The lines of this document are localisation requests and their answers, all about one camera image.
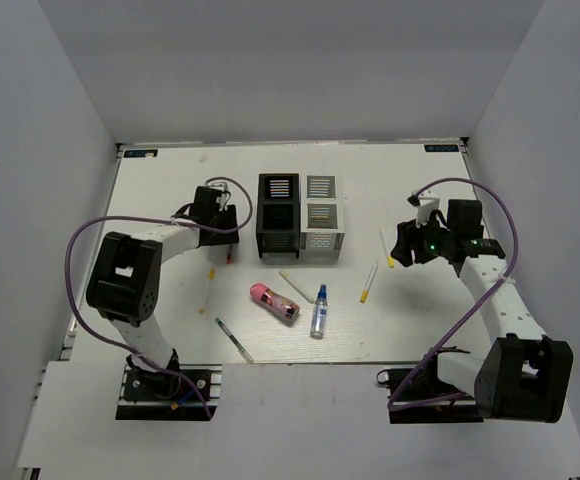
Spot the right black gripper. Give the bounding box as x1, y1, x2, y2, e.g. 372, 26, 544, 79
391, 211, 456, 268

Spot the white marker yellow cap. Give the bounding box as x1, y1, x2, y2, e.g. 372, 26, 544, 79
198, 267, 216, 315

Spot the green gel pen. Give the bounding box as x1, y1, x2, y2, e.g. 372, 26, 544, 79
215, 318, 254, 364

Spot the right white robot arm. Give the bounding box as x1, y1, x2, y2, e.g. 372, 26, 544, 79
388, 190, 574, 423

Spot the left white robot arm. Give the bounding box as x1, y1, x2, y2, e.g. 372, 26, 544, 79
86, 182, 239, 399

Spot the black slotted pen holder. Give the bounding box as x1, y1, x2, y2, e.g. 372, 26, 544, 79
256, 173, 301, 258

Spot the white slotted pen holder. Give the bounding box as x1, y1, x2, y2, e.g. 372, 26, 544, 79
300, 174, 345, 259

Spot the left corner label sticker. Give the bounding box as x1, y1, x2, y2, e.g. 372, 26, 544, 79
123, 149, 158, 158

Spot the corner label sticker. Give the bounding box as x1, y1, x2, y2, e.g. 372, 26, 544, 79
424, 144, 460, 153
123, 149, 158, 158

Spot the right corner label sticker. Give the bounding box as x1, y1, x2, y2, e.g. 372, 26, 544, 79
424, 144, 460, 153

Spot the pale yellow cap marker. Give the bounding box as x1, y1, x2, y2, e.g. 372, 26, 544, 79
278, 269, 315, 304

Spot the blue spray bottle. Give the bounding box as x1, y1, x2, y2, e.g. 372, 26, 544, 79
310, 284, 328, 340

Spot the pink cap candy tube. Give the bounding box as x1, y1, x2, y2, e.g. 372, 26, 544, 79
249, 283, 300, 326

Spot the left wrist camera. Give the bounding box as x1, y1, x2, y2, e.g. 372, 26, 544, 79
207, 181, 231, 211

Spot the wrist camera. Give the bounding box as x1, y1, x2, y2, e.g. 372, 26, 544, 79
407, 189, 440, 228
207, 181, 231, 211

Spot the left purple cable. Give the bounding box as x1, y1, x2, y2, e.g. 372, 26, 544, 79
64, 177, 254, 419

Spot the purple cable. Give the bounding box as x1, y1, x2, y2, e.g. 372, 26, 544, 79
387, 177, 520, 412
64, 177, 254, 419

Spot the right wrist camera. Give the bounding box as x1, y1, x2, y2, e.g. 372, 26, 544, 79
407, 189, 440, 228

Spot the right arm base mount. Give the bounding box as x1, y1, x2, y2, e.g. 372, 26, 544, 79
376, 367, 483, 425

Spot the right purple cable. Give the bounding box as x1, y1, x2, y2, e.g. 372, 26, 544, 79
387, 177, 520, 412

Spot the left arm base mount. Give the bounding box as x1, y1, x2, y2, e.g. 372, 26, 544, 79
115, 365, 222, 422

